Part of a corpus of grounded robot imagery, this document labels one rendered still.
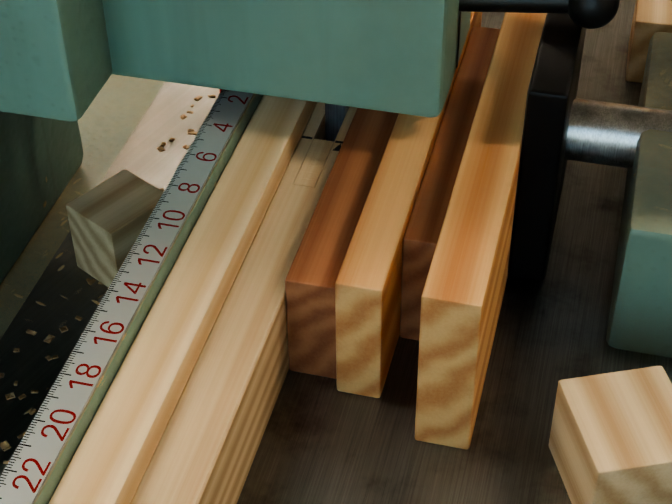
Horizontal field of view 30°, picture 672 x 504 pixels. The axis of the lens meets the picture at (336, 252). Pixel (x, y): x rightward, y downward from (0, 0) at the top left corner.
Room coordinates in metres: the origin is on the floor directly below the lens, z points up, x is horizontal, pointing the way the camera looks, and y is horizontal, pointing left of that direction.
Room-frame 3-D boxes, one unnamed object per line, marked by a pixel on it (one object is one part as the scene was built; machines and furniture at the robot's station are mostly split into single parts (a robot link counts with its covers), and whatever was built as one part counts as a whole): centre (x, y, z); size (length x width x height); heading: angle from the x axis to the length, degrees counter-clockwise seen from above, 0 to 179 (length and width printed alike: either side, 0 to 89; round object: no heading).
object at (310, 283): (0.42, -0.02, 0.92); 0.20 x 0.02 x 0.05; 165
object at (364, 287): (0.42, -0.04, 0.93); 0.22 x 0.02 x 0.06; 165
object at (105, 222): (0.50, 0.11, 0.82); 0.04 x 0.04 x 0.04; 48
